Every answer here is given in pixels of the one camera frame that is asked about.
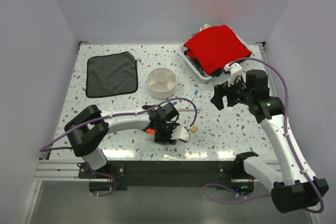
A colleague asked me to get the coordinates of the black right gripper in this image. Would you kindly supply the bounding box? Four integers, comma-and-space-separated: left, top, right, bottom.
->
211, 73, 253, 110

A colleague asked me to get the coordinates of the orange capped marker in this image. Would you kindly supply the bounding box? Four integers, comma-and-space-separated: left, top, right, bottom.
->
146, 129, 155, 135

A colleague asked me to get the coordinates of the clear blue ballpoint pen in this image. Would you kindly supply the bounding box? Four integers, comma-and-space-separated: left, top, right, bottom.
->
177, 108, 202, 112

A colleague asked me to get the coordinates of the white marker blue cap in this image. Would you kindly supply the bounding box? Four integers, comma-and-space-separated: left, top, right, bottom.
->
188, 90, 198, 107

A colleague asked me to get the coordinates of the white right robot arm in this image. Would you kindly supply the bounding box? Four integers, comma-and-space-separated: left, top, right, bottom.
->
211, 70, 329, 213

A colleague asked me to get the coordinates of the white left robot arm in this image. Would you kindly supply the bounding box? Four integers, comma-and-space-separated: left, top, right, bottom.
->
64, 102, 188, 178

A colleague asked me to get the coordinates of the black garment in basket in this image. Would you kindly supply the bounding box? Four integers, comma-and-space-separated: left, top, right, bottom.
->
185, 48, 232, 80

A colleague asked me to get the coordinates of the small tan eraser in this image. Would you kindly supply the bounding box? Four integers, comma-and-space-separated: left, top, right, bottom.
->
191, 125, 198, 133

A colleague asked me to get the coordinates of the white round divided organizer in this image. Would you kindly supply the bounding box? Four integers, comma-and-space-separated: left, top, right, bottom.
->
147, 67, 177, 99

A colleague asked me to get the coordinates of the red cloth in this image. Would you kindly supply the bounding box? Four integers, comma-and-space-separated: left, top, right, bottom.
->
183, 25, 253, 74

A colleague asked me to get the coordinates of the white perforated plastic basket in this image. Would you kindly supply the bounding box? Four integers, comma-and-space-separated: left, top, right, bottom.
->
178, 31, 250, 81

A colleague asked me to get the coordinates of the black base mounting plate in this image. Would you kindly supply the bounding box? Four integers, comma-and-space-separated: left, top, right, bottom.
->
78, 160, 263, 192

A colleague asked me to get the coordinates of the dark grey microfibre cloth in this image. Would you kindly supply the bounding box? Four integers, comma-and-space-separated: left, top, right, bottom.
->
86, 51, 139, 98

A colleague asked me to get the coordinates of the beige item behind basket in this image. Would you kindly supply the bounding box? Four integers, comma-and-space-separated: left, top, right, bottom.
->
199, 24, 211, 32

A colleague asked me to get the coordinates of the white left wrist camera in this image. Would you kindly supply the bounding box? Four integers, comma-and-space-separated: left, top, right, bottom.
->
174, 126, 191, 143

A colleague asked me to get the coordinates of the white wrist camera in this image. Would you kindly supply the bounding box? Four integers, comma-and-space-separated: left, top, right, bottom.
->
174, 126, 191, 143
224, 63, 243, 87

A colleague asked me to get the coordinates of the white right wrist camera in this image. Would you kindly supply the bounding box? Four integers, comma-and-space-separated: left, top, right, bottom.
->
224, 63, 243, 87

